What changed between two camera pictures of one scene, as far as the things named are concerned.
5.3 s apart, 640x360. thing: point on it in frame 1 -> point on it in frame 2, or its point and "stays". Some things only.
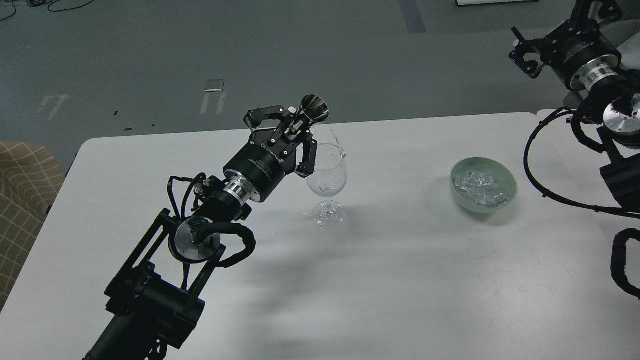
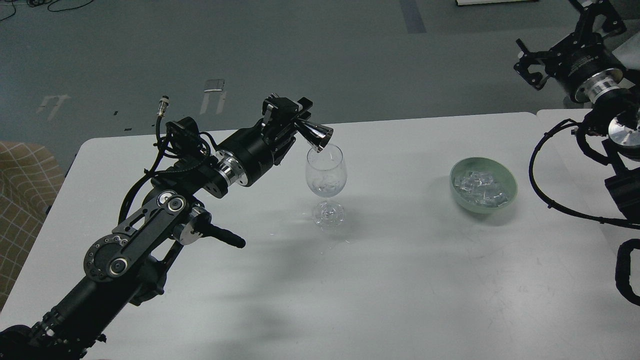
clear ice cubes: x=482 y=188 stays
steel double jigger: x=315 y=108 -> x=319 y=135
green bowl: x=483 y=185 stays
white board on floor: x=464 y=2 stays
